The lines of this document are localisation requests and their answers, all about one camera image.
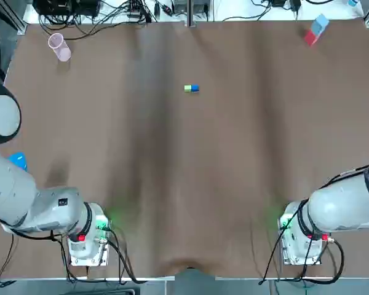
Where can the light blue and red block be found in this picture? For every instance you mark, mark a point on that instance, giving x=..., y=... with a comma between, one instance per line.
x=318, y=27

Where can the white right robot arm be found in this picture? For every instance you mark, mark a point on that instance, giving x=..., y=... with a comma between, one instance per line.
x=341, y=202

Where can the black power adapter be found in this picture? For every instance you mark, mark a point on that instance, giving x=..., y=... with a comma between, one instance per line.
x=280, y=2

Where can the aluminium post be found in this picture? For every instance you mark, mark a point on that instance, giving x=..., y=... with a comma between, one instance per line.
x=190, y=18

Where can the pink plastic cup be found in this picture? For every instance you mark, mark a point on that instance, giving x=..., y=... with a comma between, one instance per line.
x=61, y=50

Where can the blue desk lamp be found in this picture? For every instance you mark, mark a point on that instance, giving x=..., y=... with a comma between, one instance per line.
x=18, y=159

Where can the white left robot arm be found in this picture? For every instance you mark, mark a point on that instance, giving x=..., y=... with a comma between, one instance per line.
x=15, y=190

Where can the black flat electronics box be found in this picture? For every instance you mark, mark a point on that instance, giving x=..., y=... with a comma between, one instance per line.
x=64, y=6

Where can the green magnetic cube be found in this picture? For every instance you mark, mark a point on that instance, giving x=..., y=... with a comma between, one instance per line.
x=188, y=88

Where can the light blue object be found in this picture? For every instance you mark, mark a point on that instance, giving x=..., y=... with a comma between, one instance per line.
x=353, y=2

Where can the blue magnetic cube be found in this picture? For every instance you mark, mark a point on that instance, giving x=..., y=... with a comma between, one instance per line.
x=196, y=88

